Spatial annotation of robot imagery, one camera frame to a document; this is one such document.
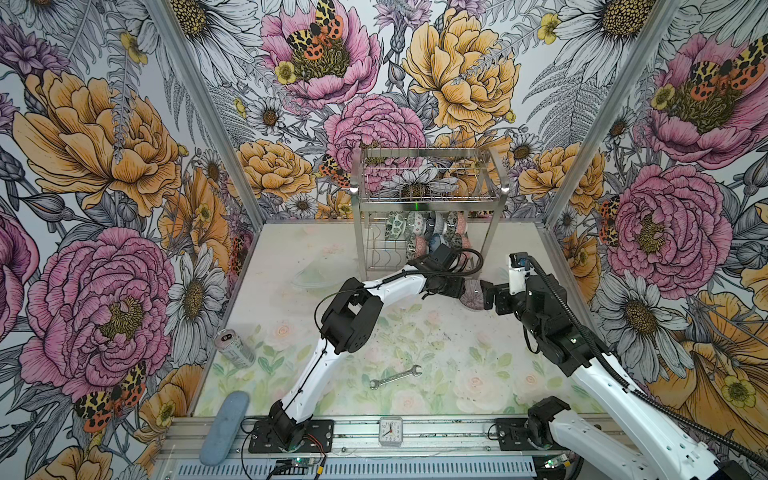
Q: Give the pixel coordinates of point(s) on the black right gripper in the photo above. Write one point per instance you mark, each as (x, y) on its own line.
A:
(503, 294)

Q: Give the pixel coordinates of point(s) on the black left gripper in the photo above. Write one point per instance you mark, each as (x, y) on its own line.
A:
(455, 290)

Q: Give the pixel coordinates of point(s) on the blue white floral bowl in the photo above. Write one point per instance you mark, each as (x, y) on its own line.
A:
(437, 240)

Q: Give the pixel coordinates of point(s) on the dark blue petal bowl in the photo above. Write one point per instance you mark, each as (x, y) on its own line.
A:
(435, 224)

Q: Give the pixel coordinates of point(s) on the pink rimmed patterned bowl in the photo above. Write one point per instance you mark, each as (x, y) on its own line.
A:
(460, 223)

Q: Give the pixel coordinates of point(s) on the green geometric pattern bowl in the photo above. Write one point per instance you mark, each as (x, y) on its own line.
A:
(416, 223)

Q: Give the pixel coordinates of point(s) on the green leaf pattern bowl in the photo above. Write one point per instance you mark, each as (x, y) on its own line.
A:
(395, 226)

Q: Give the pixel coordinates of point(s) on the black floral pattern bowl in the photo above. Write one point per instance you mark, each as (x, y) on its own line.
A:
(417, 247)

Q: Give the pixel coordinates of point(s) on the purple pink bowl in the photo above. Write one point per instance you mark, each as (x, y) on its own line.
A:
(473, 296)

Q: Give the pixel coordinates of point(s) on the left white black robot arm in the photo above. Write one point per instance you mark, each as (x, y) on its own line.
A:
(347, 325)

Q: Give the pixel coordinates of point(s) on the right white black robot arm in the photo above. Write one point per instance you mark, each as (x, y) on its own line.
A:
(662, 449)

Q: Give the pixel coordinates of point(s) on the silver metal dish rack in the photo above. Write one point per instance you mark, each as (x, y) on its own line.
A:
(440, 179)

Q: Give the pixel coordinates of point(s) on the silver combination wrench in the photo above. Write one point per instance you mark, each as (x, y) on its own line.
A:
(414, 371)

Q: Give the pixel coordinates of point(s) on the small white square clock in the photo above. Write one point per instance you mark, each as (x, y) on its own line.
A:
(390, 432)

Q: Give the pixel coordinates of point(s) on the silver drink can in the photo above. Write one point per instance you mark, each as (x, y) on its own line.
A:
(230, 345)

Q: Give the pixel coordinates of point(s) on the green circuit board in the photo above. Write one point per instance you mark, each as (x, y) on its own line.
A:
(299, 466)

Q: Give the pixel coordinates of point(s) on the light blue glasses case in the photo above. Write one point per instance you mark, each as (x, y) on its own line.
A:
(221, 436)

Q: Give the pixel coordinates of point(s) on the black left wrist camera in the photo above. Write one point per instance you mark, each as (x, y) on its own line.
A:
(442, 258)

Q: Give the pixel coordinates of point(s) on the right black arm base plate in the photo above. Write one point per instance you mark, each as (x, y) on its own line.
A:
(513, 434)

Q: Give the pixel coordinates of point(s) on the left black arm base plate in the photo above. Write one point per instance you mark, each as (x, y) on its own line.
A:
(311, 436)

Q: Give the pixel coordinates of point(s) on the aluminium front rail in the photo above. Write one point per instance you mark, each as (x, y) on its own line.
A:
(358, 437)

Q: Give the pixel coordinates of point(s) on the right aluminium corner post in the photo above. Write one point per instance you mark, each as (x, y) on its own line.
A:
(650, 37)

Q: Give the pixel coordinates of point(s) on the aluminium corner post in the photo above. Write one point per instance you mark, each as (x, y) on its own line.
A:
(185, 64)
(650, 37)

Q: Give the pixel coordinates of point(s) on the left aluminium corner post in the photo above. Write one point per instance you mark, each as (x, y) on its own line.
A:
(185, 64)

